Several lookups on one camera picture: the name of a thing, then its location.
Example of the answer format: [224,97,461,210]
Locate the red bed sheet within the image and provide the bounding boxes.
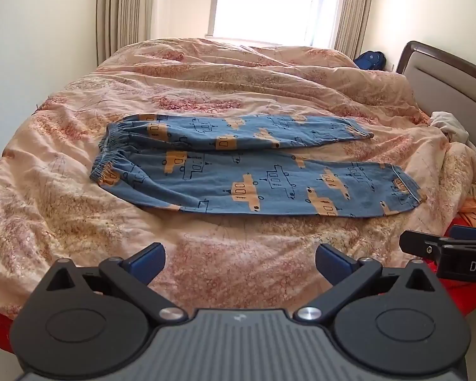
[0,216,476,328]

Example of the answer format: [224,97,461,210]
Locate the bright window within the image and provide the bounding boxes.
[207,0,342,47]

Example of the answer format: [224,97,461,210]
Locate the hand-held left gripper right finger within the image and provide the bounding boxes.
[293,243,445,323]

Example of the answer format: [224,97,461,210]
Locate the blue printed pants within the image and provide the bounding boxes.
[89,113,428,220]

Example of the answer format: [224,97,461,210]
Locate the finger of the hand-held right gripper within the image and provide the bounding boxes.
[449,224,476,244]
[399,229,456,263]

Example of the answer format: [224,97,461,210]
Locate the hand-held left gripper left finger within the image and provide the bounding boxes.
[36,242,189,323]

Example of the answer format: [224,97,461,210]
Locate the peach floral blanket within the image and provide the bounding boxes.
[0,37,476,322]

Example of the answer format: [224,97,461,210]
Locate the beige curtain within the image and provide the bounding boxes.
[328,0,378,61]
[96,0,162,67]

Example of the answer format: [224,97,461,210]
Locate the white crumpled cloth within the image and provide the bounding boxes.
[428,111,476,146]

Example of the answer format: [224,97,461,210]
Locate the blue backpack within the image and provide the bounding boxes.
[354,50,387,71]

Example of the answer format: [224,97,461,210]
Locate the brown padded headboard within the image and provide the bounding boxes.
[395,41,476,156]

